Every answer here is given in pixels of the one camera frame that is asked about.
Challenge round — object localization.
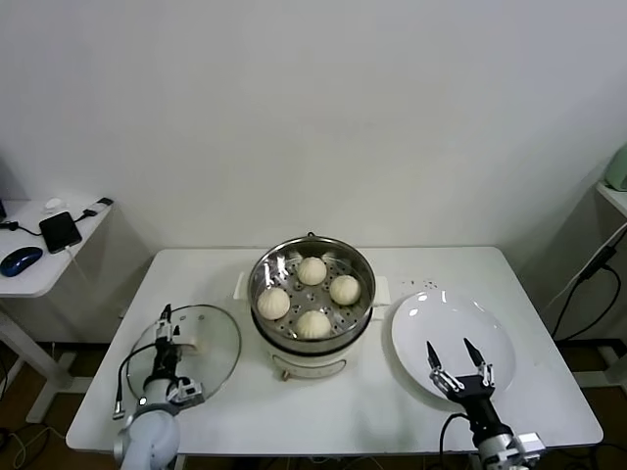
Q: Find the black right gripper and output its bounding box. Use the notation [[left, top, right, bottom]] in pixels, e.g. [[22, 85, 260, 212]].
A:
[[425, 336, 510, 442]]

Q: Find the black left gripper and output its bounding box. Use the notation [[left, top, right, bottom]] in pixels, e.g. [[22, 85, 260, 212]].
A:
[[152, 304, 182, 381]]

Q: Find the round glass pot lid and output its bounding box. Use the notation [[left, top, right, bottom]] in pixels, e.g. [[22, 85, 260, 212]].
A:
[[125, 304, 244, 411]]

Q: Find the white steamed baozi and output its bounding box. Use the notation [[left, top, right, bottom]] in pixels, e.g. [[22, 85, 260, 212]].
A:
[[297, 256, 328, 286], [295, 309, 333, 340], [257, 286, 291, 321], [328, 274, 362, 306]]

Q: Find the perforated steel steamer basket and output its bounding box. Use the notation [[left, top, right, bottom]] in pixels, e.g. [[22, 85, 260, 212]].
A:
[[248, 237, 378, 344]]

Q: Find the large white round plate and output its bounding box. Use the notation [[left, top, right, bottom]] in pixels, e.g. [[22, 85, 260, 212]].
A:
[[390, 291, 518, 406]]

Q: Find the small white side table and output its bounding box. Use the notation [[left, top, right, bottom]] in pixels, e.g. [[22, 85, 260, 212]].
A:
[[0, 198, 122, 425]]

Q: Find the black smartphone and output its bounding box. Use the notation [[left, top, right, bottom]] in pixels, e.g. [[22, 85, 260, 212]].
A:
[[37, 211, 82, 256]]

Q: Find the blue computer mouse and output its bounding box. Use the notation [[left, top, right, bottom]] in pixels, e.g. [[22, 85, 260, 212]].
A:
[[0, 246, 44, 278]]

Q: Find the white shelf table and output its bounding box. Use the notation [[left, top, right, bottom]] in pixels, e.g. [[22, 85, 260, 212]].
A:
[[596, 180, 627, 219]]

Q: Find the pale green appliance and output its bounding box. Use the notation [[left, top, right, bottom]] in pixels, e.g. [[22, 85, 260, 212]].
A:
[[606, 146, 627, 192]]

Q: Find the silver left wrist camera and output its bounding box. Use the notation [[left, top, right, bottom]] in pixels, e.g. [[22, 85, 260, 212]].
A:
[[168, 375, 206, 405]]

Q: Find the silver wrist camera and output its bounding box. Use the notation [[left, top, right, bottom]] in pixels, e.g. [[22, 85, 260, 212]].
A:
[[168, 375, 206, 405], [508, 430, 547, 462]]

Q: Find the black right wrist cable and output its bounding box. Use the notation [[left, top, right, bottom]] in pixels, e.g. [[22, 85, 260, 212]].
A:
[[437, 413, 479, 459]]

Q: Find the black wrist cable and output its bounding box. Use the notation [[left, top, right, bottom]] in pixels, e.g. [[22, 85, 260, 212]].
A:
[[437, 413, 479, 459], [112, 341, 159, 421]]

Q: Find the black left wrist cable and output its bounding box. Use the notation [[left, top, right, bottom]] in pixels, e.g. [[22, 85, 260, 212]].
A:
[[112, 341, 159, 421]]

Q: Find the white phone charging cable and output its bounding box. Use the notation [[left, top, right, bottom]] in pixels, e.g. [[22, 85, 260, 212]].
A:
[[62, 247, 89, 290]]

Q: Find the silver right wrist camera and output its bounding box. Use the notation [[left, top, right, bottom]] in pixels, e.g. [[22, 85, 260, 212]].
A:
[[508, 430, 547, 462]]

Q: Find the black usb adapter cable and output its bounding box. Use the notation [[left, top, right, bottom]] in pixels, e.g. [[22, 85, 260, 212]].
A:
[[72, 197, 115, 224]]

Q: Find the black power cable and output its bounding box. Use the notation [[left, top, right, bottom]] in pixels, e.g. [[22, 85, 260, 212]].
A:
[[551, 247, 624, 342]]

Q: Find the thin black desk cable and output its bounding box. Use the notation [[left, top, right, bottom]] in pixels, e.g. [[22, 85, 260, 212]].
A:
[[0, 219, 44, 237]]

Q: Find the white wall cable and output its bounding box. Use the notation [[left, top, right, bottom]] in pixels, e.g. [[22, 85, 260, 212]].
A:
[[541, 227, 623, 314]]

